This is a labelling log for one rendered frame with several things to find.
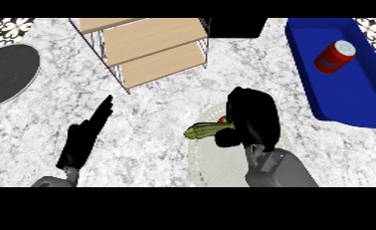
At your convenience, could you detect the dark grey round plate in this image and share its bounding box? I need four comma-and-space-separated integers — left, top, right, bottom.
0, 44, 41, 105

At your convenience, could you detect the green squash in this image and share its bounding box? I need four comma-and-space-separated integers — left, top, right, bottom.
184, 121, 236, 140

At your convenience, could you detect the red soda can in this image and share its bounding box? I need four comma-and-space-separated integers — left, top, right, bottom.
313, 40, 357, 76

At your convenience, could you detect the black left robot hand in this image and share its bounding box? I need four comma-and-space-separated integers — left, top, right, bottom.
55, 95, 115, 171

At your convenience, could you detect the wooden tiered wire shelf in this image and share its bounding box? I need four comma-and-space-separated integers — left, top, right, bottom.
68, 18, 212, 95

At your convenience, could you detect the white oval placemat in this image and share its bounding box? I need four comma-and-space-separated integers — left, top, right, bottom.
187, 103, 298, 188

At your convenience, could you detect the blue tray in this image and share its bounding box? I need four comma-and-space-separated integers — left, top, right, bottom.
285, 18, 376, 129

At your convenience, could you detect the black appliance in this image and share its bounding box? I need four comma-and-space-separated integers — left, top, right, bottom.
207, 18, 269, 39

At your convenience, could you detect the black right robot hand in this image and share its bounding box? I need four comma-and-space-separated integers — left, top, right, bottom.
212, 86, 282, 153

